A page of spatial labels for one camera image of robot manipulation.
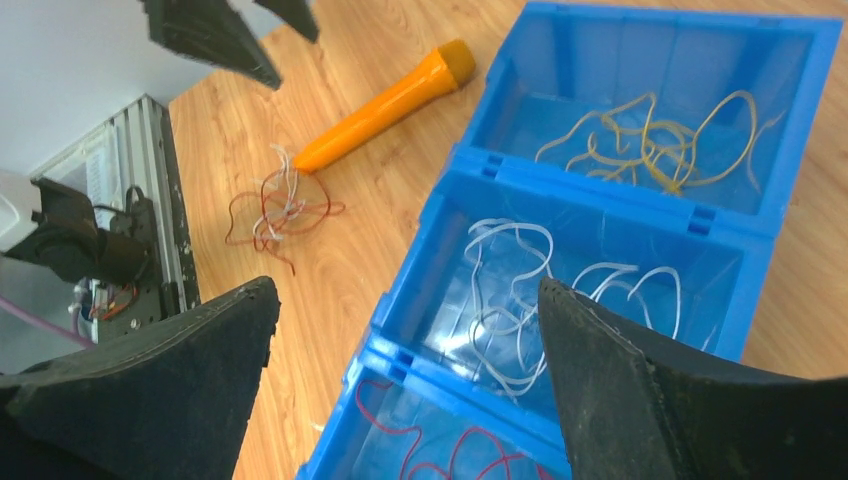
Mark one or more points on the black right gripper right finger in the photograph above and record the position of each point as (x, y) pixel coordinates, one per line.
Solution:
(635, 404)

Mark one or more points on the orange cylindrical toy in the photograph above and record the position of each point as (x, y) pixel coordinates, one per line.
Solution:
(444, 70)

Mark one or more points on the blue plastic compartment bin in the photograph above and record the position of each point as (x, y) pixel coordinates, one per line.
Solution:
(643, 157)

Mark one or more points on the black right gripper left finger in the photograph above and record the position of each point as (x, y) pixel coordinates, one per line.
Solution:
(170, 401)

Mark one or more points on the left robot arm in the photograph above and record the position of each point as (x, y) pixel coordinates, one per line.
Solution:
(51, 225)

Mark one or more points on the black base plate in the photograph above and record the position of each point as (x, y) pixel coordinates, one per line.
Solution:
(150, 298)

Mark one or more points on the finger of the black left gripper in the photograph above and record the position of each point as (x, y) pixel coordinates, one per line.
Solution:
(295, 13)
(211, 32)

